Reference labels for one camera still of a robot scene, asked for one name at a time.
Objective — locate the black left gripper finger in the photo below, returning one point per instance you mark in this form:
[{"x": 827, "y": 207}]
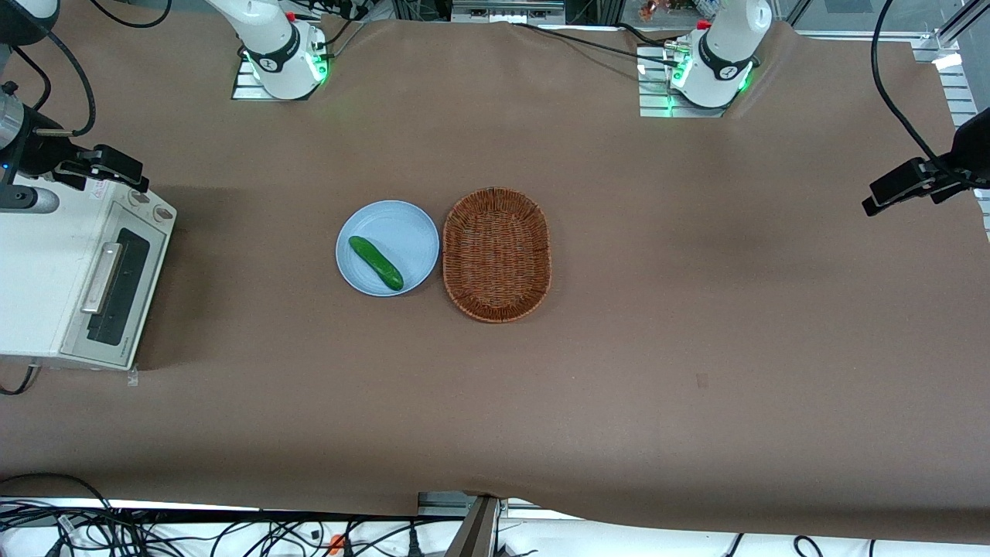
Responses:
[
  {"x": 901, "y": 179},
  {"x": 905, "y": 197}
]

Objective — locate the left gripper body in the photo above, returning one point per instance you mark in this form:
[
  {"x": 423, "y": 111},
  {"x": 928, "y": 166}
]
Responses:
[{"x": 968, "y": 148}]

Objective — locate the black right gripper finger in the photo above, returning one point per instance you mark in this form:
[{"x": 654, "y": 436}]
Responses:
[
  {"x": 116, "y": 182},
  {"x": 117, "y": 164}
]

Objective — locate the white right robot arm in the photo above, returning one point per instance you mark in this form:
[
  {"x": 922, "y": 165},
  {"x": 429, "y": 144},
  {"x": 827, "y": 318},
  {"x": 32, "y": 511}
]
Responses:
[{"x": 271, "y": 39}]

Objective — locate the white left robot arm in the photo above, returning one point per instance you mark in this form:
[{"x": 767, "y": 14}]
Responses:
[{"x": 719, "y": 54}]

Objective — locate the white oven knob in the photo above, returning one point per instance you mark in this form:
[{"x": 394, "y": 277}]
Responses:
[
  {"x": 163, "y": 213},
  {"x": 139, "y": 198}
]

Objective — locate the white toaster oven body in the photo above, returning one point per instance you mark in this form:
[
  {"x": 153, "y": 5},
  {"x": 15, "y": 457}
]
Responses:
[{"x": 39, "y": 271}]

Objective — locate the oven door with dark window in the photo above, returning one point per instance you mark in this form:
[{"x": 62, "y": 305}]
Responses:
[{"x": 139, "y": 278}]

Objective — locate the green cucumber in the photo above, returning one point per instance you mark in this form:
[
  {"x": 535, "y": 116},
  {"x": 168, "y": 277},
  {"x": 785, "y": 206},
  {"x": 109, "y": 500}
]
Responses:
[{"x": 376, "y": 263}]

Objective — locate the light blue round plate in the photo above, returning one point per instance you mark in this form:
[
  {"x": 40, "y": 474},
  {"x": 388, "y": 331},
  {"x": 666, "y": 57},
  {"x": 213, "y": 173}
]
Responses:
[{"x": 398, "y": 232}]

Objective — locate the brown tablecloth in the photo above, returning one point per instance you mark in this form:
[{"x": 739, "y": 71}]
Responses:
[{"x": 619, "y": 387}]

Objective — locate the brown wicker oval basket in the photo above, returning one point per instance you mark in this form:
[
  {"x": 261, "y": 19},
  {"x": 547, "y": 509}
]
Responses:
[{"x": 496, "y": 255}]

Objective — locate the grey metal box behind table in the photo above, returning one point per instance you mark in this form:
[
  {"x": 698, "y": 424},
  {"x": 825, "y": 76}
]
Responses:
[{"x": 506, "y": 9}]

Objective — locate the aluminium profile under table edge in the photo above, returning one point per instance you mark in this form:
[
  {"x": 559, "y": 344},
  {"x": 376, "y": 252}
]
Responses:
[{"x": 476, "y": 526}]

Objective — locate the aluminium frame rail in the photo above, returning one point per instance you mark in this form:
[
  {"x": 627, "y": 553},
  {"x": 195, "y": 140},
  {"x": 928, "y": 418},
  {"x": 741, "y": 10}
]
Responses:
[{"x": 957, "y": 93}]

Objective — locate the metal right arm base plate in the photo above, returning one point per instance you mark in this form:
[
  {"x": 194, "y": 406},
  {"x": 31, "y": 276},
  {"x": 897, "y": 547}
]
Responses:
[{"x": 241, "y": 87}]

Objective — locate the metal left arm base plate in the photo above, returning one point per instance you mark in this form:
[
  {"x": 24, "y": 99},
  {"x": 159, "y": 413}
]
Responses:
[{"x": 653, "y": 97}]

